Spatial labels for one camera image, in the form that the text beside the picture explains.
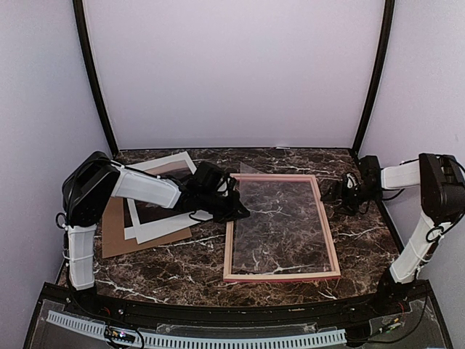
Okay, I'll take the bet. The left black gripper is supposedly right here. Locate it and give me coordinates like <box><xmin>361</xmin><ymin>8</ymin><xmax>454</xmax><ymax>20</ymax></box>
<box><xmin>198</xmin><ymin>189</ymin><xmax>250</xmax><ymax>223</ymax></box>

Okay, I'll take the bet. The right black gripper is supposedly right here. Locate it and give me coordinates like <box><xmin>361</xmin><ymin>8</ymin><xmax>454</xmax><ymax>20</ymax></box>
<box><xmin>321</xmin><ymin>181</ymin><xmax>382</xmax><ymax>216</ymax></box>

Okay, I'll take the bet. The clear acrylic sheet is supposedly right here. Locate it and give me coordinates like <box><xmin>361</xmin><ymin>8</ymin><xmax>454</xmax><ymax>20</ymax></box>
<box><xmin>232</xmin><ymin>177</ymin><xmax>332</xmax><ymax>275</ymax></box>

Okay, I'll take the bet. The pink wooden picture frame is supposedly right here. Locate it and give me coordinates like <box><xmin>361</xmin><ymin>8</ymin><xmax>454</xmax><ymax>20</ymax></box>
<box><xmin>223</xmin><ymin>173</ymin><xmax>341</xmax><ymax>283</ymax></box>

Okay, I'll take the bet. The photo print white border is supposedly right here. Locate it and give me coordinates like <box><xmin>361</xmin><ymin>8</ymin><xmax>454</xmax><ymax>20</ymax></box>
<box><xmin>132</xmin><ymin>151</ymin><xmax>212</xmax><ymax>244</ymax></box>

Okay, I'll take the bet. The white mat paper sheet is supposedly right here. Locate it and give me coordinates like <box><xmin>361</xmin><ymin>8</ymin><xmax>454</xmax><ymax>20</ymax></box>
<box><xmin>123</xmin><ymin>199</ymin><xmax>140</xmax><ymax>240</ymax></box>

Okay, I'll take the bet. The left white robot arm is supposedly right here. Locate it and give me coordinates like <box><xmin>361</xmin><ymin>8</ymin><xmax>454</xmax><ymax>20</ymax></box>
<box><xmin>60</xmin><ymin>151</ymin><xmax>250</xmax><ymax>317</ymax></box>

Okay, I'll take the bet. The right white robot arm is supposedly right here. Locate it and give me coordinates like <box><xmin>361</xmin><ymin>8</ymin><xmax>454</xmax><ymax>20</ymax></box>
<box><xmin>320</xmin><ymin>153</ymin><xmax>464</xmax><ymax>286</ymax></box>

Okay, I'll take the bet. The brown cardboard backing board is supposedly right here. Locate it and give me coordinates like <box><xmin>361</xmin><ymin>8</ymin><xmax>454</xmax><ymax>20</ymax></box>
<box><xmin>101</xmin><ymin>198</ymin><xmax>192</xmax><ymax>258</ymax></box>

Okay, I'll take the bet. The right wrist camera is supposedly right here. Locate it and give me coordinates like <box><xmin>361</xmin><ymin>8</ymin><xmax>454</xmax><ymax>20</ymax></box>
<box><xmin>343</xmin><ymin>172</ymin><xmax>360</xmax><ymax>190</ymax></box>

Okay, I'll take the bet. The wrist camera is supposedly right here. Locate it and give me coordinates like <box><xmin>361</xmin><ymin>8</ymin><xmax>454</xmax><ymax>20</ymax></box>
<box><xmin>343</xmin><ymin>172</ymin><xmax>360</xmax><ymax>190</ymax></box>
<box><xmin>217</xmin><ymin>172</ymin><xmax>237</xmax><ymax>195</ymax></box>

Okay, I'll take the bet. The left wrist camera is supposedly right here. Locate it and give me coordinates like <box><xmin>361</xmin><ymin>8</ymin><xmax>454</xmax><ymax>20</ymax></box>
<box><xmin>217</xmin><ymin>172</ymin><xmax>237</xmax><ymax>195</ymax></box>

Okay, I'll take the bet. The black front table rail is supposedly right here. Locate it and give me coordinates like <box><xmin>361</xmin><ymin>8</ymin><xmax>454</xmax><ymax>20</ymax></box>
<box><xmin>81</xmin><ymin>294</ymin><xmax>409</xmax><ymax>328</ymax></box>

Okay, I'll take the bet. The white slotted cable duct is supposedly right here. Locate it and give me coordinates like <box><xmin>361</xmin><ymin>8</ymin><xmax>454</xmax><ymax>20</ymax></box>
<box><xmin>46</xmin><ymin>310</ymin><xmax>347</xmax><ymax>349</ymax></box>

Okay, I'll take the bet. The right black corner post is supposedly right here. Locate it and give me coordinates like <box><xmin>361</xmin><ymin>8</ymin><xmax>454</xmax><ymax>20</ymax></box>
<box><xmin>351</xmin><ymin>0</ymin><xmax>395</xmax><ymax>156</ymax></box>

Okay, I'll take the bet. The black corner post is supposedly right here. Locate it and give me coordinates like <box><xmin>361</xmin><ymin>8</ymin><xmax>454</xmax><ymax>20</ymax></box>
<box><xmin>351</xmin><ymin>0</ymin><xmax>395</xmax><ymax>156</ymax></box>
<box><xmin>72</xmin><ymin>0</ymin><xmax>119</xmax><ymax>156</ymax></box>

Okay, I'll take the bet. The left black corner post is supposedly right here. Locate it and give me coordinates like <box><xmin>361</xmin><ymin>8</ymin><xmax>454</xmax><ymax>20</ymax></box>
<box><xmin>72</xmin><ymin>0</ymin><xmax>119</xmax><ymax>156</ymax></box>

